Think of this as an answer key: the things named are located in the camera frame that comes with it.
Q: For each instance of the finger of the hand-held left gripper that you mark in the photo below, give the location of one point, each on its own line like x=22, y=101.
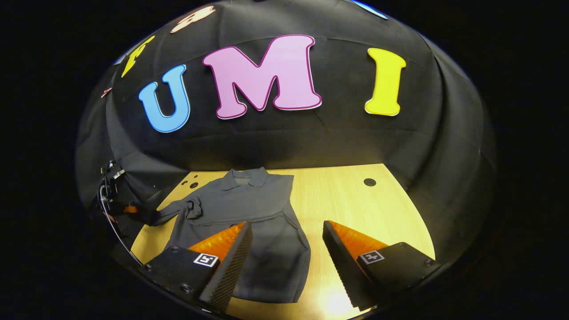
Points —
x=131, y=209

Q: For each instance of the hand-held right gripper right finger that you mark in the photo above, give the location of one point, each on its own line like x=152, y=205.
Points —
x=342, y=266

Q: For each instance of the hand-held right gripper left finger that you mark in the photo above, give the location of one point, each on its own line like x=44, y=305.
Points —
x=231, y=266

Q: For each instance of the grey polo shirt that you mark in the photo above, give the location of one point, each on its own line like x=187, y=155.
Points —
x=258, y=222

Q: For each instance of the small red clip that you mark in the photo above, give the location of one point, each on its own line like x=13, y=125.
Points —
x=106, y=92

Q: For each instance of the black backdrop cloth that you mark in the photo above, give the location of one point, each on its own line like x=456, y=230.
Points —
x=355, y=142

